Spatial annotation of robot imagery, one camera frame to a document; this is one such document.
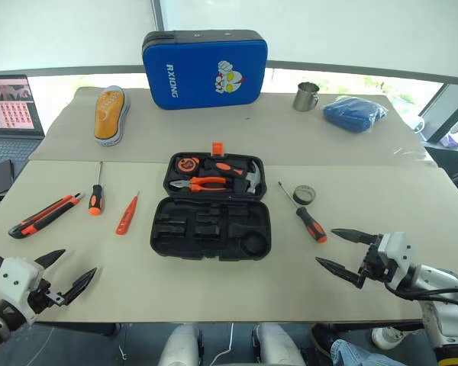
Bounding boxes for blue zip case with cartoon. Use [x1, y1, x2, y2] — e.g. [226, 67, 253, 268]
[141, 29, 269, 111]

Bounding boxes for black tool case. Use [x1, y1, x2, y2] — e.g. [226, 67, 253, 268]
[149, 151, 273, 262]

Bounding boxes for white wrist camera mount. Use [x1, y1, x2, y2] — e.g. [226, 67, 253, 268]
[0, 256, 47, 317]
[376, 231, 417, 291]

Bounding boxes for long black orange screwdriver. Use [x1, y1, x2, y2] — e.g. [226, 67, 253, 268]
[277, 181, 328, 244]

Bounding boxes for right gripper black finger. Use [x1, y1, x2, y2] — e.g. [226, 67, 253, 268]
[314, 257, 368, 290]
[330, 227, 380, 247]

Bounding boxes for grey rounded shell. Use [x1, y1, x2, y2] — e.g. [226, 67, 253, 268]
[256, 323, 306, 366]
[159, 323, 200, 366]

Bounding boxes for orange test pen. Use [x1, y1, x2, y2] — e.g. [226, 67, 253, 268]
[115, 191, 140, 236]

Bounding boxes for open laptop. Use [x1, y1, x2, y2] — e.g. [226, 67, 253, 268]
[0, 74, 47, 176]

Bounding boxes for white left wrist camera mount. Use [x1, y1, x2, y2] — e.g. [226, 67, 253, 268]
[0, 256, 47, 317]

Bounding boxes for thin white cord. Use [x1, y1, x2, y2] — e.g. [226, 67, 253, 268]
[213, 323, 236, 361]

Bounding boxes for dark framed monitor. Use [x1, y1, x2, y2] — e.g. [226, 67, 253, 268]
[418, 82, 458, 144]

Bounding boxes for blue jeans leg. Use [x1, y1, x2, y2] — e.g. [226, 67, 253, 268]
[330, 338, 405, 366]

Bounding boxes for black orange tape measure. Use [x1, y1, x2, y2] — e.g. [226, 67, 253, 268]
[176, 156, 198, 175]

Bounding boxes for black orange utility knife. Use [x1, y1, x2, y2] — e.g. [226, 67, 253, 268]
[8, 193, 85, 239]

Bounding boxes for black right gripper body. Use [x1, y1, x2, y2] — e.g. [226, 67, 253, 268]
[357, 241, 397, 284]

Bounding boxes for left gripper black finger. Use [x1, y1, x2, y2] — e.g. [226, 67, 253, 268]
[60, 267, 98, 307]
[34, 249, 67, 270]

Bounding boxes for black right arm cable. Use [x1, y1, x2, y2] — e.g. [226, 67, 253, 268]
[385, 284, 458, 306]

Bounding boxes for white sneaker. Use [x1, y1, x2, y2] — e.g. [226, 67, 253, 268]
[372, 326, 405, 351]

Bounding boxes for steel mug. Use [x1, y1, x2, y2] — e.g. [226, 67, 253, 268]
[292, 82, 321, 112]

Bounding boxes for yellow white shoe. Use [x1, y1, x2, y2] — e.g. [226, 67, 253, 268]
[93, 85, 131, 148]

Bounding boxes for black orange handled hammer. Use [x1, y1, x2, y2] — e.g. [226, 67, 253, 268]
[204, 159, 264, 196]

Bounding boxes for black tape roll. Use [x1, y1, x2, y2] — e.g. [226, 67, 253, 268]
[292, 185, 317, 206]

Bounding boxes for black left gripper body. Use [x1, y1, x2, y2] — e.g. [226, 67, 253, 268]
[27, 279, 68, 314]

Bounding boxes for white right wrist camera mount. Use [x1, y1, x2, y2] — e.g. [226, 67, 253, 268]
[376, 231, 417, 291]

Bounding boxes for blue folded cloth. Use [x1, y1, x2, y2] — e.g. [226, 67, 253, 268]
[322, 95, 389, 134]

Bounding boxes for orange handled pliers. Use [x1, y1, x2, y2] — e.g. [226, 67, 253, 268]
[170, 175, 230, 193]

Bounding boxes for short black orange screwdriver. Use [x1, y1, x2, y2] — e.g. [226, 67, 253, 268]
[88, 161, 105, 217]

